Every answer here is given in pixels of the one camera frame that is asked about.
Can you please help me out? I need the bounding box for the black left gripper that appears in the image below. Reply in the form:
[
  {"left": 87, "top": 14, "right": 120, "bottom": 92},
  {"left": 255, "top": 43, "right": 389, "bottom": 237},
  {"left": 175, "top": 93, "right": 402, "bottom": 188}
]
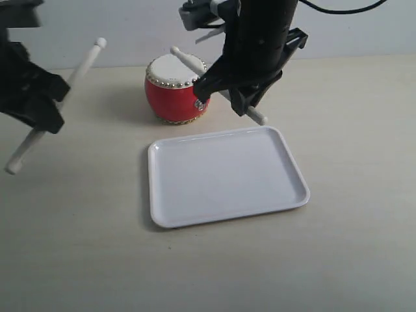
[{"left": 1, "top": 1, "right": 71, "bottom": 134}]

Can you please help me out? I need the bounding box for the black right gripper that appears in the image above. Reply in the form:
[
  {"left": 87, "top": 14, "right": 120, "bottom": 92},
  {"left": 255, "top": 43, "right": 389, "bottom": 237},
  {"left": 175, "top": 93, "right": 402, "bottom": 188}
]
[{"left": 194, "top": 1, "right": 308, "bottom": 116}]

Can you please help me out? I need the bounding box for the white drumstick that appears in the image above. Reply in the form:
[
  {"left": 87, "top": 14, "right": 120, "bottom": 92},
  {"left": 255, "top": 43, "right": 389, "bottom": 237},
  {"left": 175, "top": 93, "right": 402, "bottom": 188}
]
[
  {"left": 5, "top": 37, "right": 107, "bottom": 175},
  {"left": 170, "top": 46, "right": 269, "bottom": 126}
]

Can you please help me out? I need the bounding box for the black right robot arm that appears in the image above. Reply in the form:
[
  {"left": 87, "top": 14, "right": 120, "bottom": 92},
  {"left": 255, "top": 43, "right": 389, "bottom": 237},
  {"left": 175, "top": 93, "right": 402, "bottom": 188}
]
[{"left": 193, "top": 1, "right": 308, "bottom": 116}]

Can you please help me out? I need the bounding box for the small red drum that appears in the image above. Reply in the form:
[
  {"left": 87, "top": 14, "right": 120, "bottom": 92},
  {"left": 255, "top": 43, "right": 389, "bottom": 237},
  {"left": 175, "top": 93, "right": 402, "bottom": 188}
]
[{"left": 144, "top": 54, "right": 209, "bottom": 124}]

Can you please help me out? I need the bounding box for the white plastic tray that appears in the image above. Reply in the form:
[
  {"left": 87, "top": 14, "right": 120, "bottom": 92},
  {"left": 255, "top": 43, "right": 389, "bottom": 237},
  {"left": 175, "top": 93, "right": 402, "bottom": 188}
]
[{"left": 148, "top": 126, "right": 310, "bottom": 228}]

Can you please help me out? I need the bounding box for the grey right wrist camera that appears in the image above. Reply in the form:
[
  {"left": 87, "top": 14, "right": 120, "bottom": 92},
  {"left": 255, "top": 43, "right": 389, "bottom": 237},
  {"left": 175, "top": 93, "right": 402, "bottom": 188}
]
[{"left": 179, "top": 0, "right": 223, "bottom": 31}]

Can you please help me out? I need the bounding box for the black camera cable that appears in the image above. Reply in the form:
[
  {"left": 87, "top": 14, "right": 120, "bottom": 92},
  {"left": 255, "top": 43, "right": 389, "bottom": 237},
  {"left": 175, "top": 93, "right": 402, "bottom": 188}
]
[{"left": 298, "top": 0, "right": 391, "bottom": 16}]

